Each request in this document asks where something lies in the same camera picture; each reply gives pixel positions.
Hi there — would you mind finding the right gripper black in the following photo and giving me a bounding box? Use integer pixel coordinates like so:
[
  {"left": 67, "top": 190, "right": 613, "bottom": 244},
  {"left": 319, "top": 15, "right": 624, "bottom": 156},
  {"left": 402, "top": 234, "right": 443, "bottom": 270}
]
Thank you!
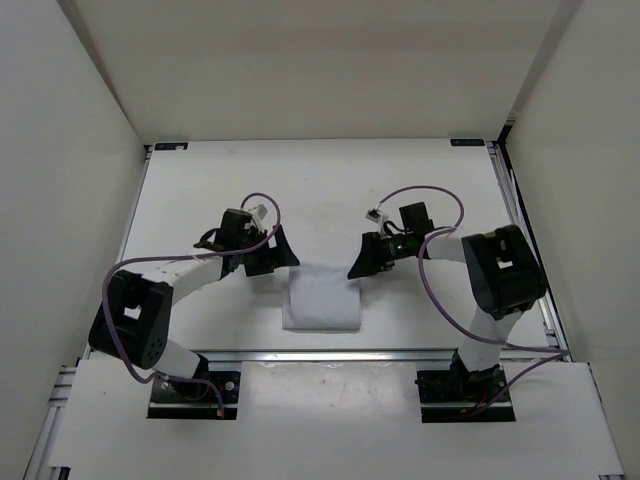
[{"left": 347, "top": 231, "right": 413, "bottom": 279}]

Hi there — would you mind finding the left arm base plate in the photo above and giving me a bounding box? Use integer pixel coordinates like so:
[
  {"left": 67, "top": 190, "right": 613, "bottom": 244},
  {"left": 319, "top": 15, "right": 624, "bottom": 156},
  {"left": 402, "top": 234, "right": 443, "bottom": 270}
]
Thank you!
[{"left": 147, "top": 370, "right": 241, "bottom": 421}]

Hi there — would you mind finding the white front cover board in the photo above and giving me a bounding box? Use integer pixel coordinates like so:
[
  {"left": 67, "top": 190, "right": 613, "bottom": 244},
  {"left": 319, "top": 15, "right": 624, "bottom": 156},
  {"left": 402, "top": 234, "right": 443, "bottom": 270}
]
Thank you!
[{"left": 50, "top": 360, "right": 623, "bottom": 479}]

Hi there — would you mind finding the white skirt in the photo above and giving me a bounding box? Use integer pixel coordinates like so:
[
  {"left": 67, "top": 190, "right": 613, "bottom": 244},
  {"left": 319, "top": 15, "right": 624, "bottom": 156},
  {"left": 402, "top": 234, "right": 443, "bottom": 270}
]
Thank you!
[{"left": 282, "top": 263, "right": 362, "bottom": 333}]

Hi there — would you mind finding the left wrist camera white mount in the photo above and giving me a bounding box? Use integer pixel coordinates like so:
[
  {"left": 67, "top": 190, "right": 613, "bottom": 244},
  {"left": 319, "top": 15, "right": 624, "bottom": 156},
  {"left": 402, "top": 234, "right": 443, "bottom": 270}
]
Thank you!
[{"left": 248, "top": 204, "right": 268, "bottom": 230}]

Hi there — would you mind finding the right blue corner sticker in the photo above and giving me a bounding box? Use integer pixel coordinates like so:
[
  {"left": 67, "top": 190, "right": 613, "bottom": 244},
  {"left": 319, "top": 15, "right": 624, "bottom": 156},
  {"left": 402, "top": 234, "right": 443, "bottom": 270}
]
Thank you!
[{"left": 450, "top": 138, "right": 485, "bottom": 147}]

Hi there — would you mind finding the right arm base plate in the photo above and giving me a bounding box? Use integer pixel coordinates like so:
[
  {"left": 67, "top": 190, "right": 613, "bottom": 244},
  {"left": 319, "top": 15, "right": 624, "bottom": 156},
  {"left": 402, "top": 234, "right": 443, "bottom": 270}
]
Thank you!
[{"left": 415, "top": 367, "right": 516, "bottom": 424}]

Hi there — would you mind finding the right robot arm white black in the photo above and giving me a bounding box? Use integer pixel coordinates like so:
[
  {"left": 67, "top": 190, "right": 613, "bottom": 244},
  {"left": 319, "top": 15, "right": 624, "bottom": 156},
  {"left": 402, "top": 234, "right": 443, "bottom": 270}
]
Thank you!
[{"left": 347, "top": 202, "right": 547, "bottom": 403}]

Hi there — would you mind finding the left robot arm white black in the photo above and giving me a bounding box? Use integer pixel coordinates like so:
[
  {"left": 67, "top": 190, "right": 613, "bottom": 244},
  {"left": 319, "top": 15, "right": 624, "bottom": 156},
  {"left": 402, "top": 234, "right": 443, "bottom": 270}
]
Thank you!
[{"left": 88, "top": 205, "right": 300, "bottom": 400}]

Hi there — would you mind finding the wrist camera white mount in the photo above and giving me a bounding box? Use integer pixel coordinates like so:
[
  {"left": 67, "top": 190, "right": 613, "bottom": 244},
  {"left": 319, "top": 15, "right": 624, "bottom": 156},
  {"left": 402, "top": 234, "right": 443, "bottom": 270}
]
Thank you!
[
  {"left": 248, "top": 204, "right": 268, "bottom": 230},
  {"left": 365, "top": 208, "right": 391, "bottom": 238}
]

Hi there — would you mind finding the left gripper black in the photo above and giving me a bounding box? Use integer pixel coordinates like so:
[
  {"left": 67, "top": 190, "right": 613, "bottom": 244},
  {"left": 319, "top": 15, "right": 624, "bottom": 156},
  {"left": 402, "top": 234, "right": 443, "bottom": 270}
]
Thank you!
[{"left": 236, "top": 224, "right": 299, "bottom": 276}]

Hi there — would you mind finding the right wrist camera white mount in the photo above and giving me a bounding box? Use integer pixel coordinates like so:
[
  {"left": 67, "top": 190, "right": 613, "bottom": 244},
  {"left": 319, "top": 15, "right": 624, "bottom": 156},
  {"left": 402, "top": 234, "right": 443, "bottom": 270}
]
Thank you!
[{"left": 365, "top": 208, "right": 391, "bottom": 238}]

